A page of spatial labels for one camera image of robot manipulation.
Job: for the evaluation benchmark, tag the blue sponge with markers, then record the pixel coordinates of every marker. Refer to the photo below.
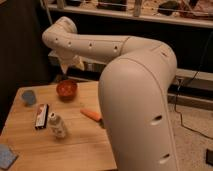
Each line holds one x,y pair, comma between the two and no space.
7,157

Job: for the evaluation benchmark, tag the blue cup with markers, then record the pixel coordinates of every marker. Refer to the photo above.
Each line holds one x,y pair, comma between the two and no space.
29,97

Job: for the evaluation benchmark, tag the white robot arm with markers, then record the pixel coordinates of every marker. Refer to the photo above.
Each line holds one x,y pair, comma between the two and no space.
132,92

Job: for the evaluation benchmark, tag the white wall shelf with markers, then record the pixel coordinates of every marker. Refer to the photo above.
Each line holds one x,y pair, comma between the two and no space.
178,12

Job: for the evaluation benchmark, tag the wooden table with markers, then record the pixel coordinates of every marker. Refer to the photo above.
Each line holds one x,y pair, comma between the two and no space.
86,148

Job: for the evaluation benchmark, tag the orange ceramic bowl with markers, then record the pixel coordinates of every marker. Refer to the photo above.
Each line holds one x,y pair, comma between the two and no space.
66,89

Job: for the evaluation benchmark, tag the white plastic bottle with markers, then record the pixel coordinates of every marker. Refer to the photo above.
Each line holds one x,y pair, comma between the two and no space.
57,125

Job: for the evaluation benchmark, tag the orange toy carrot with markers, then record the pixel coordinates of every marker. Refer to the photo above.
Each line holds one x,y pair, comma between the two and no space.
91,114

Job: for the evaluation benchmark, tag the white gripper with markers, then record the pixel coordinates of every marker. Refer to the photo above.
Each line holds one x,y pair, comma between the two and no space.
68,58

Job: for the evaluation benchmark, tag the metal lamp pole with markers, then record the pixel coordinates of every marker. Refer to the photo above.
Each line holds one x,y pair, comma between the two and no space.
47,11

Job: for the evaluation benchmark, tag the red and black box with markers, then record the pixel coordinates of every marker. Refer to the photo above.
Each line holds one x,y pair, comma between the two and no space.
41,116

